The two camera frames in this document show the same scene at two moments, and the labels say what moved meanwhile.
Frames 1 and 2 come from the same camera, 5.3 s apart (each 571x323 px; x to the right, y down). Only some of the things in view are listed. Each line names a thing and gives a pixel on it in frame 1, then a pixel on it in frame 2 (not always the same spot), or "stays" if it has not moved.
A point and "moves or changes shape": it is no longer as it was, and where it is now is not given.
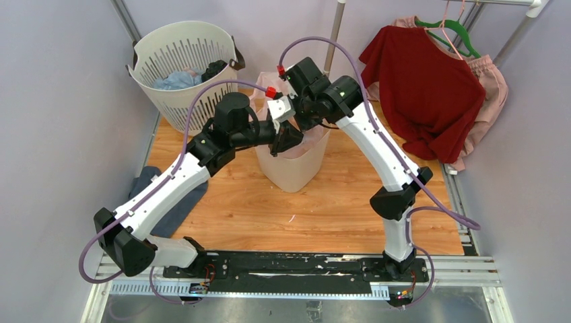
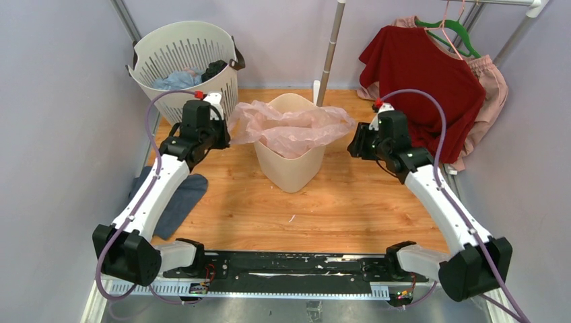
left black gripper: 286,136 to 223,142
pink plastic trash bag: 258,108 moves or changes shape
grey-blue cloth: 176,211 stays
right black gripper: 306,124 to 357,147
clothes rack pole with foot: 339,12 stays
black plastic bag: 213,68 stays
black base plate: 292,272 stays
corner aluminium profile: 126,21 stays
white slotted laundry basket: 173,64 stays
